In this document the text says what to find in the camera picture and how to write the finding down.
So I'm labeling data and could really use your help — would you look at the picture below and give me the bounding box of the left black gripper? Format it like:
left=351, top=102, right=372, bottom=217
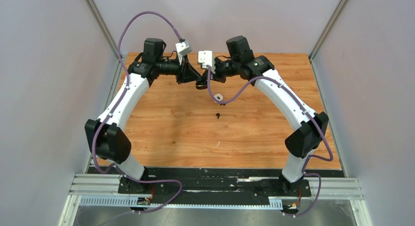
left=157, top=53, right=202, bottom=85

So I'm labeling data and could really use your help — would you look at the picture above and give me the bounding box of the white earbud charging case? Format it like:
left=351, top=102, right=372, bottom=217
left=212, top=93, right=224, bottom=103

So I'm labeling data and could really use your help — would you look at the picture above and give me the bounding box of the black earbud charging case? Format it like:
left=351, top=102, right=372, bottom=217
left=195, top=81, right=208, bottom=90

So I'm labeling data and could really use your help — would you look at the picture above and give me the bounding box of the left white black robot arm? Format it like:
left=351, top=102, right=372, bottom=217
left=85, top=38, right=201, bottom=193

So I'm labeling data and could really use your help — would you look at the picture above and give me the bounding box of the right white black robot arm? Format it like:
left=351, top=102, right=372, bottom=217
left=198, top=35, right=329, bottom=196

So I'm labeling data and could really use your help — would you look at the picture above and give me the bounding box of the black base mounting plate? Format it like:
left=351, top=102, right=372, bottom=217
left=117, top=167, right=345, bottom=206

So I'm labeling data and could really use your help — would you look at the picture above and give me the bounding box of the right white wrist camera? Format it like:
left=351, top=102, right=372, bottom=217
left=197, top=50, right=214, bottom=70

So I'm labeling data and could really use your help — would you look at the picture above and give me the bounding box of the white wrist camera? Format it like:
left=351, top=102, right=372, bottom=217
left=197, top=50, right=214, bottom=70
left=175, top=39, right=192, bottom=65

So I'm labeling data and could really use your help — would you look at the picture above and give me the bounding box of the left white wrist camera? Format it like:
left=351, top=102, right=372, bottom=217
left=175, top=39, right=192, bottom=65

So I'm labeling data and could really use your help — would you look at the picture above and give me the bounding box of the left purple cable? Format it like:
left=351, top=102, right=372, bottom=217
left=91, top=11, right=183, bottom=215

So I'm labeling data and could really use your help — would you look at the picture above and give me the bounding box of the left aluminium corner post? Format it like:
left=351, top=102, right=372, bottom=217
left=85, top=0, right=117, bottom=57

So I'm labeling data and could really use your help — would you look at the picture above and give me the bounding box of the aluminium corner post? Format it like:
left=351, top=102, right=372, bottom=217
left=308, top=0, right=349, bottom=62
left=85, top=0, right=117, bottom=57

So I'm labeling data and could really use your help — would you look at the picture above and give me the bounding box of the right aluminium corner post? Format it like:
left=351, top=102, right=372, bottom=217
left=308, top=0, right=349, bottom=62

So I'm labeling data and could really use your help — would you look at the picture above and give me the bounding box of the aluminium rail frame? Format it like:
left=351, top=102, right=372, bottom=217
left=58, top=174, right=371, bottom=226

